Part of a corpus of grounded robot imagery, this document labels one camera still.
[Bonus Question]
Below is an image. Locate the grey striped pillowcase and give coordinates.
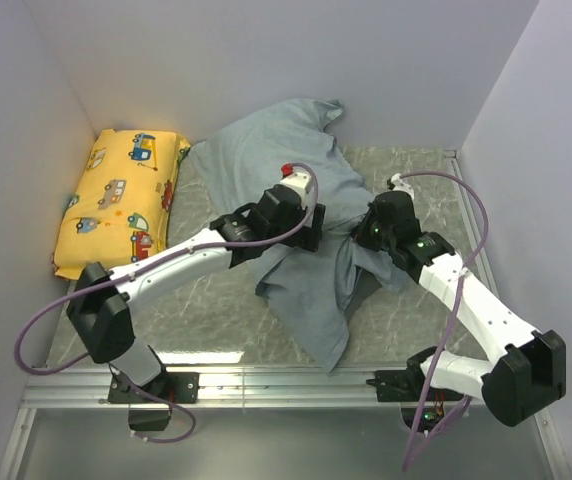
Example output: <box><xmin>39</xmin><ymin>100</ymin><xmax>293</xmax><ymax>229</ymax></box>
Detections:
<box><xmin>185</xmin><ymin>97</ymin><xmax>407</xmax><ymax>374</ymax></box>

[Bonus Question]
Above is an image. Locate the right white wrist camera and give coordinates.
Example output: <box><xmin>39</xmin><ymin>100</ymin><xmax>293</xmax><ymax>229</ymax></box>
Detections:
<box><xmin>387</xmin><ymin>173</ymin><xmax>414</xmax><ymax>198</ymax></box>

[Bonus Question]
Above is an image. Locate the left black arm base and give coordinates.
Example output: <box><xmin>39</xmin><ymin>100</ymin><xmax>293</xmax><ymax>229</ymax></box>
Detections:
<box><xmin>107</xmin><ymin>371</ymin><xmax>200</xmax><ymax>444</ymax></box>

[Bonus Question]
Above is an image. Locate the aluminium right side rail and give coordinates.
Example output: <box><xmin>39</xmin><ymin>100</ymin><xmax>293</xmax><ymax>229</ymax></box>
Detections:
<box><xmin>443</xmin><ymin>148</ymin><xmax>515</xmax><ymax>321</ymax></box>

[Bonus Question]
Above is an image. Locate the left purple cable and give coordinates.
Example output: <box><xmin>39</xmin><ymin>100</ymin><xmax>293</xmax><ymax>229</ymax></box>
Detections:
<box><xmin>13</xmin><ymin>162</ymin><xmax>321</xmax><ymax>376</ymax></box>

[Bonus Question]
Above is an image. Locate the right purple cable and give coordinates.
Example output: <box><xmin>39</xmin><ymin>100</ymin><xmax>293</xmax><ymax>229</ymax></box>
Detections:
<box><xmin>398</xmin><ymin>172</ymin><xmax>490</xmax><ymax>474</ymax></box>

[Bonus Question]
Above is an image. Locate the purple cable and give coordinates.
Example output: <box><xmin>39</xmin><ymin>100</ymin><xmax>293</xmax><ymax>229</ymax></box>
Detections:
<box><xmin>13</xmin><ymin>162</ymin><xmax>321</xmax><ymax>376</ymax></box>
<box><xmin>398</xmin><ymin>172</ymin><xmax>490</xmax><ymax>474</ymax></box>

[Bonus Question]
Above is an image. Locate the yellow cartoon car pillow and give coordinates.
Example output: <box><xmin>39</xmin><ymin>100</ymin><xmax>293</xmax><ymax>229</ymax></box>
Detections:
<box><xmin>53</xmin><ymin>129</ymin><xmax>190</xmax><ymax>280</ymax></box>

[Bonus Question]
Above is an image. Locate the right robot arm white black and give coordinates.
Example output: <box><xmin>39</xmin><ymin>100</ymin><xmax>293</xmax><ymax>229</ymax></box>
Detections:
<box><xmin>353</xmin><ymin>191</ymin><xmax>567</xmax><ymax>427</ymax></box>

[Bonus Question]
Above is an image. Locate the aluminium front rail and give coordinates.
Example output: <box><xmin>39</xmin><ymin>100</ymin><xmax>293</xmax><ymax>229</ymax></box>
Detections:
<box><xmin>20</xmin><ymin>367</ymin><xmax>472</xmax><ymax>411</ymax></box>

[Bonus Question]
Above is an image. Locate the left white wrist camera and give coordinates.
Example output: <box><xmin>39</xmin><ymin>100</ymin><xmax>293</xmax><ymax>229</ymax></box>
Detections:
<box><xmin>278</xmin><ymin>163</ymin><xmax>316</xmax><ymax>207</ymax></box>

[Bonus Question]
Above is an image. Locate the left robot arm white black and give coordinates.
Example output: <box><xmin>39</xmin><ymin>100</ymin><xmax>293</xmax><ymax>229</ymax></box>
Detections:
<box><xmin>67</xmin><ymin>185</ymin><xmax>326</xmax><ymax>402</ymax></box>

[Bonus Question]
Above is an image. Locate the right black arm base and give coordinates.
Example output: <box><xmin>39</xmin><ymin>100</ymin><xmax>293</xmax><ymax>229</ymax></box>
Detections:
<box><xmin>365</xmin><ymin>368</ymin><xmax>463</xmax><ymax>435</ymax></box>

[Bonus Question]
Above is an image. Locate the aluminium rail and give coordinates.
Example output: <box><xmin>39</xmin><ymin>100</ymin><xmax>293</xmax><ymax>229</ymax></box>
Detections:
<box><xmin>443</xmin><ymin>148</ymin><xmax>515</xmax><ymax>321</ymax></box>
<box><xmin>20</xmin><ymin>367</ymin><xmax>472</xmax><ymax>411</ymax></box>

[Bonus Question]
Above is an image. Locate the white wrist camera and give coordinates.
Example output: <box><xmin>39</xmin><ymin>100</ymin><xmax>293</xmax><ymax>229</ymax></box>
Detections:
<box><xmin>387</xmin><ymin>173</ymin><xmax>414</xmax><ymax>198</ymax></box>
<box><xmin>278</xmin><ymin>163</ymin><xmax>316</xmax><ymax>207</ymax></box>

